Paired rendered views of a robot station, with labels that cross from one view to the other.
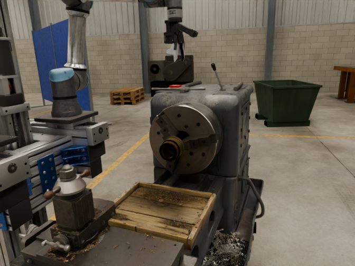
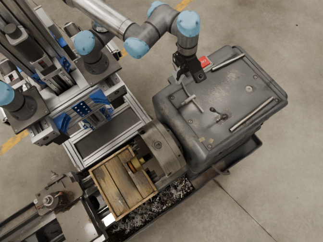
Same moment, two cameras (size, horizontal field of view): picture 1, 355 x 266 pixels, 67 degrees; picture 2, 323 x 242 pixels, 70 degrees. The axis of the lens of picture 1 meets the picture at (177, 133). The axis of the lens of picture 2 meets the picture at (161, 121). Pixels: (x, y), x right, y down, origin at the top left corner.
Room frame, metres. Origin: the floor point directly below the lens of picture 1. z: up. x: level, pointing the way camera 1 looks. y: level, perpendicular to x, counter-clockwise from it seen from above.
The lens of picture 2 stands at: (0.98, -0.27, 2.35)
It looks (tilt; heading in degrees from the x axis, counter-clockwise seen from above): 70 degrees down; 44
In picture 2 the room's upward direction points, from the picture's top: 11 degrees counter-clockwise
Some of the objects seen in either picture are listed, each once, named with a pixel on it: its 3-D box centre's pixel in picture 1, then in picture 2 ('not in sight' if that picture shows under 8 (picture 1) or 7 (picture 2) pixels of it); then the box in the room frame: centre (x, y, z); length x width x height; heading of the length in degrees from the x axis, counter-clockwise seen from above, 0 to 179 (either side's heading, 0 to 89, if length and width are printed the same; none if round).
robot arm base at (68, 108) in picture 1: (66, 104); (94, 59); (1.38, 0.57, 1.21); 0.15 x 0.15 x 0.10
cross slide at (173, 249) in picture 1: (96, 252); (70, 210); (0.59, 0.22, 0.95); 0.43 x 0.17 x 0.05; 68
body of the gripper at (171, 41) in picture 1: (174, 32); (185, 56); (1.46, 0.00, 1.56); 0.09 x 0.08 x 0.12; 68
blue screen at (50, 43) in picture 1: (57, 70); not in sight; (7.26, 3.09, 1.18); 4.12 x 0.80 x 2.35; 39
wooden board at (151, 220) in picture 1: (159, 209); (123, 181); (0.89, 0.08, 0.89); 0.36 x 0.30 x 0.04; 68
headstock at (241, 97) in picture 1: (205, 122); (213, 109); (1.54, -0.17, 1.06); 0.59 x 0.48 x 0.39; 158
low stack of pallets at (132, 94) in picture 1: (128, 95); not in sight; (9.19, 1.65, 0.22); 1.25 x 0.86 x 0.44; 170
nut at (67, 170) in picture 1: (67, 171); (46, 200); (0.62, 0.28, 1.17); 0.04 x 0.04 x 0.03
